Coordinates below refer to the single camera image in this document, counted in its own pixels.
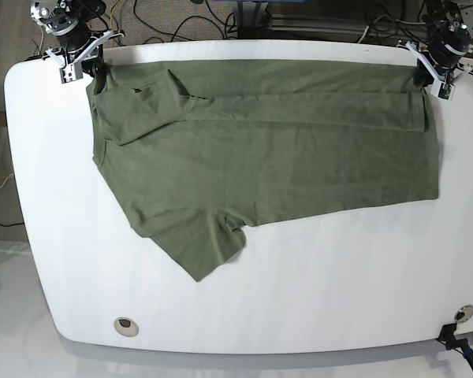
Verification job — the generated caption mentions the black table clamp mount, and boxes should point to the black table clamp mount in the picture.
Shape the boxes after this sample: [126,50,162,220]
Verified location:
[436,323,473,372]

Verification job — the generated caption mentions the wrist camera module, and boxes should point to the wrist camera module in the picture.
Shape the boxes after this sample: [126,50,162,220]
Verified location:
[60,63,84,84]
[430,80,455,101]

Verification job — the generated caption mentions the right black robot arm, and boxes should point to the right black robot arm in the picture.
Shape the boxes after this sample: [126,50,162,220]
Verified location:
[30,0,124,84]

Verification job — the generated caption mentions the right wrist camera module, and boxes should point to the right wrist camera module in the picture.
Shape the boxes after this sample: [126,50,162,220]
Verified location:
[60,63,84,84]

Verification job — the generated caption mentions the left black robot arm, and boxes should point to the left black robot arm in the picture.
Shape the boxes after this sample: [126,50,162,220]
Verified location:
[402,1,473,99]

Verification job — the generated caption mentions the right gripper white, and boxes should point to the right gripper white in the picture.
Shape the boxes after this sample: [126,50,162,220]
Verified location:
[41,28,125,94]

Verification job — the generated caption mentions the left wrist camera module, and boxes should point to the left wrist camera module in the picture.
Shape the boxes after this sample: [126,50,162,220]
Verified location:
[430,80,455,101]

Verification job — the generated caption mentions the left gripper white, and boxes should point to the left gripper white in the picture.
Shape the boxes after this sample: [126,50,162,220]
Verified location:
[396,39,473,87]

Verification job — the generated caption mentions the olive green T-shirt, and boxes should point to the olive green T-shirt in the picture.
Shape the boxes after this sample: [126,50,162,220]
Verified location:
[86,60,440,281]

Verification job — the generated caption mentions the left table cable grommet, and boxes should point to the left table cable grommet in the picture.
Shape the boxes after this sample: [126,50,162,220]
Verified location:
[114,317,140,338]

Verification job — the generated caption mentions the right table cable grommet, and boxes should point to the right table cable grommet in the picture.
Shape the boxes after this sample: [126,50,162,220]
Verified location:
[454,304,473,324]

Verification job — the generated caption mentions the table cable grommet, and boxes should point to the table cable grommet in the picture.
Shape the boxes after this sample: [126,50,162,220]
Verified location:
[114,317,140,338]
[454,304,473,324]

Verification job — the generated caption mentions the yellow cable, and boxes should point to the yellow cable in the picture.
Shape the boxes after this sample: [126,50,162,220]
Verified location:
[108,0,123,31]

